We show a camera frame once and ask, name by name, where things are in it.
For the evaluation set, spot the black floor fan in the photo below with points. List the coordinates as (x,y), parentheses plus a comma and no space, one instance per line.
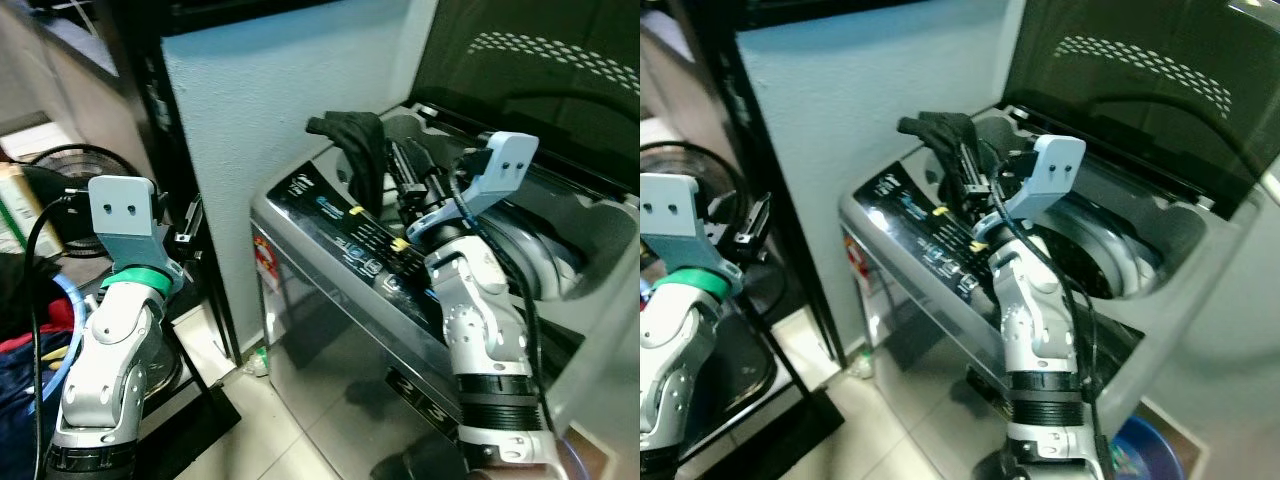
(70,160)
(672,155)

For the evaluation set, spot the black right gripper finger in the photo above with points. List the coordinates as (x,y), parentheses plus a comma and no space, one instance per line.
(414,152)
(986,152)
(963,168)
(396,172)

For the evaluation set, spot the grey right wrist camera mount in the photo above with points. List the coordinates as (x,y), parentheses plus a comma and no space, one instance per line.
(505,165)
(1060,165)

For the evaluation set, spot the small clear bottle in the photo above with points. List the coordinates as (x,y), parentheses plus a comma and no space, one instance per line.
(857,364)
(260,362)

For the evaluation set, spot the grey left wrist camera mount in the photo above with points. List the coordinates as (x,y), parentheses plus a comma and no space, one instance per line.
(670,215)
(122,215)

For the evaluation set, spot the white and green bottle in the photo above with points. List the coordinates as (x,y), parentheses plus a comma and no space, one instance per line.
(22,210)

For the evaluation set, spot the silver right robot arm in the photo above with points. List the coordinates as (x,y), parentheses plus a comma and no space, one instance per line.
(1035,330)
(485,320)

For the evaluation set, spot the blue plastic basin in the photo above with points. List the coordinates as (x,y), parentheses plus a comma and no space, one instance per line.
(575,460)
(1145,450)

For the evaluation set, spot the dark glass washer lid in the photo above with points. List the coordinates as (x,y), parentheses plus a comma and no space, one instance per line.
(1140,80)
(540,70)

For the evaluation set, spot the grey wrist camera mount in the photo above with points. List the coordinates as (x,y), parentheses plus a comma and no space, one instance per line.
(670,215)
(1060,165)
(122,215)
(505,165)

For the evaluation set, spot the black metal shelf rack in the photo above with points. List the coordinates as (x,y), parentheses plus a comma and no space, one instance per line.
(150,90)
(735,100)

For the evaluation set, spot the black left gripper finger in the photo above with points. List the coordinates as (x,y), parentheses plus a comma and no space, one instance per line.
(198,220)
(184,218)
(742,218)
(762,216)

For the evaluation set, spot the grey top-load washing machine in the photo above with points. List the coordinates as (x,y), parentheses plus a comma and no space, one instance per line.
(340,300)
(920,290)

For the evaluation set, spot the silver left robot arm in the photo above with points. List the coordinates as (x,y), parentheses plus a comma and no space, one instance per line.
(675,340)
(105,340)

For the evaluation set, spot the steel washer drum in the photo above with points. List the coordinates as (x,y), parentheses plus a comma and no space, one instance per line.
(545,255)
(1100,245)

